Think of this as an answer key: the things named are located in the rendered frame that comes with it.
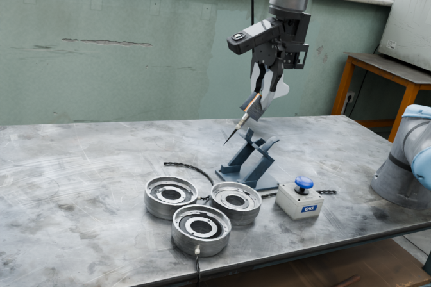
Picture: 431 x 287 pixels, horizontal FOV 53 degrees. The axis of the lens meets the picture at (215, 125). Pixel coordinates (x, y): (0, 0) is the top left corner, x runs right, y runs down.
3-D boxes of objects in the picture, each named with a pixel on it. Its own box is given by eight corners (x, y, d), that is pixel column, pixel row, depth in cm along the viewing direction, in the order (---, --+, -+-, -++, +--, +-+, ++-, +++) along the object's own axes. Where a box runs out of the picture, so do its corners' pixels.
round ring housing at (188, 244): (174, 218, 83) (177, 200, 81) (228, 227, 83) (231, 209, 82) (165, 254, 73) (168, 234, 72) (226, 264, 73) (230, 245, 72)
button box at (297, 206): (293, 220, 89) (299, 200, 87) (274, 202, 95) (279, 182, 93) (323, 215, 93) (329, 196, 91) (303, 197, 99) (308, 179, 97)
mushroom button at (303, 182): (297, 205, 90) (303, 185, 88) (286, 195, 93) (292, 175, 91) (312, 203, 92) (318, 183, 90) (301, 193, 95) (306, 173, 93)
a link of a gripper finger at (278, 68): (279, 93, 88) (287, 50, 85) (274, 93, 87) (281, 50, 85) (267, 88, 92) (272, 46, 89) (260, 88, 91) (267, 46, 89)
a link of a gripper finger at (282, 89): (288, 113, 93) (295, 71, 90) (266, 114, 90) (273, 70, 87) (280, 109, 95) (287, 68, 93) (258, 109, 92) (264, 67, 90)
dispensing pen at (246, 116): (214, 138, 94) (263, 77, 93) (226, 146, 96) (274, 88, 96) (219, 142, 92) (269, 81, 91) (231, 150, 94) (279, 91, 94)
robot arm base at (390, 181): (397, 175, 119) (410, 143, 115) (445, 205, 107) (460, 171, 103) (358, 180, 112) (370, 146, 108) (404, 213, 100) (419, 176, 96)
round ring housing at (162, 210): (147, 224, 80) (150, 205, 78) (138, 193, 89) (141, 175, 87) (201, 221, 84) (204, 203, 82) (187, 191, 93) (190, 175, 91)
